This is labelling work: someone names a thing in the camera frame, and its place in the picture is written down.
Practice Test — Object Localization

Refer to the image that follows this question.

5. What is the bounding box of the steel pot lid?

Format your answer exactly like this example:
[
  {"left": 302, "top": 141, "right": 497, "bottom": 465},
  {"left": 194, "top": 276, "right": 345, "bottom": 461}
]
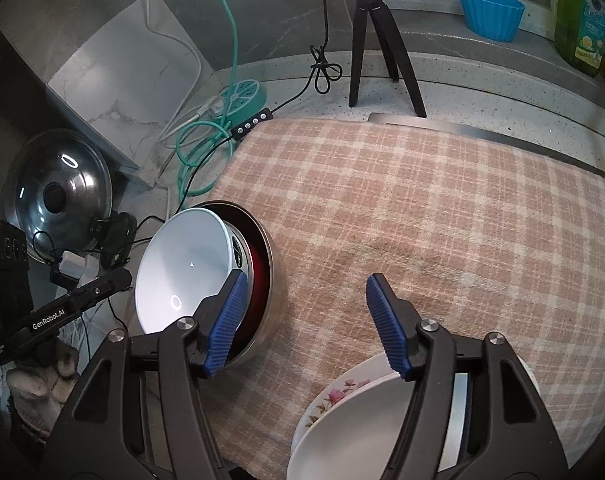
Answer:
[{"left": 3, "top": 129, "right": 114, "bottom": 263}]

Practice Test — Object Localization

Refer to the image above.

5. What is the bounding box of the red and black bowl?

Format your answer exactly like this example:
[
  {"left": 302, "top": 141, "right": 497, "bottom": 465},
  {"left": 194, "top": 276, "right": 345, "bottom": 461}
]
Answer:
[{"left": 230, "top": 225, "right": 272, "bottom": 351}]

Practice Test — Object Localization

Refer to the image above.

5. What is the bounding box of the floral rimmed white plate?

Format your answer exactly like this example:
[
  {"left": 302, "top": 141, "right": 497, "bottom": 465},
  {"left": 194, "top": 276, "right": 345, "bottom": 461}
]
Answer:
[{"left": 290, "top": 349, "right": 542, "bottom": 480}]

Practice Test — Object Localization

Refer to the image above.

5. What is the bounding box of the stainless steel bowl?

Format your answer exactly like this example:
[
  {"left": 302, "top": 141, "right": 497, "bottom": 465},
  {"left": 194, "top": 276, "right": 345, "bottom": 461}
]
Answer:
[{"left": 190, "top": 201, "right": 289, "bottom": 368}]

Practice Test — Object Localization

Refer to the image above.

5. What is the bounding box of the blue fluted container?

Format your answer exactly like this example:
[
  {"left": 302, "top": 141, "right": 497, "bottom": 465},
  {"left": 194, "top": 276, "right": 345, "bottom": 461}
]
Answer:
[{"left": 455, "top": 0, "right": 527, "bottom": 43}]

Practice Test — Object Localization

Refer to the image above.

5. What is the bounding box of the white adapter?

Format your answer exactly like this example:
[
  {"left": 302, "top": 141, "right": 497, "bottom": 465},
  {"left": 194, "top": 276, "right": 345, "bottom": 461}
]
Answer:
[{"left": 57, "top": 252, "right": 100, "bottom": 286}]

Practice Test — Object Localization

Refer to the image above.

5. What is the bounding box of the metal strip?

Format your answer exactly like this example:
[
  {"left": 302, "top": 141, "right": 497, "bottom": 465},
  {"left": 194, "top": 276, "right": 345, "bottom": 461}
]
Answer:
[{"left": 369, "top": 112, "right": 605, "bottom": 176}]

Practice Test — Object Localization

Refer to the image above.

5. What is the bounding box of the black round device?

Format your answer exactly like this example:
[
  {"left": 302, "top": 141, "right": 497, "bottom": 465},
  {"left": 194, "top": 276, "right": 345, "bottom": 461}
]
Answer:
[{"left": 93, "top": 211, "right": 139, "bottom": 267}]

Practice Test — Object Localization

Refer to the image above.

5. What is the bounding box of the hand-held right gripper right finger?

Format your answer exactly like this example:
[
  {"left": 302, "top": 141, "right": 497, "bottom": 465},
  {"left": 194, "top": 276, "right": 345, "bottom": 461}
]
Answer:
[{"left": 365, "top": 272, "right": 568, "bottom": 480}]

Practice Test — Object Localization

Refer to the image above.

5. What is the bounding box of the green dish soap bottle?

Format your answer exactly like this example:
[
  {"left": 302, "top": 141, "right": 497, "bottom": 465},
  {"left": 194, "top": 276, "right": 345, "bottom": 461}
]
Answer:
[{"left": 554, "top": 0, "right": 605, "bottom": 79}]

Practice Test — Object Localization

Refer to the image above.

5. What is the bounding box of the white power cable with plug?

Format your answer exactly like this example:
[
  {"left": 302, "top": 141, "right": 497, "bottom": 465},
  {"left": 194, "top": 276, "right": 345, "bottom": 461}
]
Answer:
[{"left": 115, "top": 0, "right": 224, "bottom": 151}]

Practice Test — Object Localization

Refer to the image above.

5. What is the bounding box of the black cable with inline remote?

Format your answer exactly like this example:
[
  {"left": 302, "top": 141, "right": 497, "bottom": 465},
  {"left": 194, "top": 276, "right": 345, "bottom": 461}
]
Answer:
[{"left": 180, "top": 0, "right": 344, "bottom": 211}]

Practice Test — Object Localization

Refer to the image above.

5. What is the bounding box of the round teal power strip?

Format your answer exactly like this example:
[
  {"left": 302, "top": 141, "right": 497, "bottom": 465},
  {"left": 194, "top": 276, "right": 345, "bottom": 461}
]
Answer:
[{"left": 217, "top": 78, "right": 268, "bottom": 121}]

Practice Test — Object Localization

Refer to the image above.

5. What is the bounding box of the teal power cable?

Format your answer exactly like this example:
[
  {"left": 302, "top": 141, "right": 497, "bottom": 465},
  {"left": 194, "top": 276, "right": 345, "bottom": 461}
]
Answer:
[{"left": 175, "top": 0, "right": 248, "bottom": 198}]

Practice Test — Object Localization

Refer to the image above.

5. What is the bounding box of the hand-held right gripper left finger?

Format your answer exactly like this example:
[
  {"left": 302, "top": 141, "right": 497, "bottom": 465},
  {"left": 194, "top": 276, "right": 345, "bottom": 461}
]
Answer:
[{"left": 52, "top": 270, "right": 248, "bottom": 480}]

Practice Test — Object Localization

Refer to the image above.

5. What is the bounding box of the person's left hand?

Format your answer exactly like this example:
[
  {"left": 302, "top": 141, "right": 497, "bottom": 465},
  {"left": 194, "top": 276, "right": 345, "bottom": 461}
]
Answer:
[{"left": 6, "top": 337, "right": 79, "bottom": 433}]

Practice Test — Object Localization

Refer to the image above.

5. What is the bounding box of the checked beige cloth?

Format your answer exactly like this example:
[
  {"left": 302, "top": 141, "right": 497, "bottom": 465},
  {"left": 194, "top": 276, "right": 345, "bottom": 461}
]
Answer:
[{"left": 142, "top": 117, "right": 605, "bottom": 480}]

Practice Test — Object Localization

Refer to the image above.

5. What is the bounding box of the plain white plate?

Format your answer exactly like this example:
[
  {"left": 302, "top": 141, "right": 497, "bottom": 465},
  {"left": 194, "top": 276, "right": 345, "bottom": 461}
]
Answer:
[{"left": 286, "top": 367, "right": 471, "bottom": 480}]

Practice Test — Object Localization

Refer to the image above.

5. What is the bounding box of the black tripod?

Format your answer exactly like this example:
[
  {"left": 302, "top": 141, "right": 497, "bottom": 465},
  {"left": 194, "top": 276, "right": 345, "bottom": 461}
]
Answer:
[{"left": 347, "top": 0, "right": 428, "bottom": 118}]

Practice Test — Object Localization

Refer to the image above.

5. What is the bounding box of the light blue bowl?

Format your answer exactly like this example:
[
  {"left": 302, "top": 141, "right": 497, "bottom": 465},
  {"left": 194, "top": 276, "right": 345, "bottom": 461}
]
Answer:
[{"left": 134, "top": 207, "right": 248, "bottom": 336}]

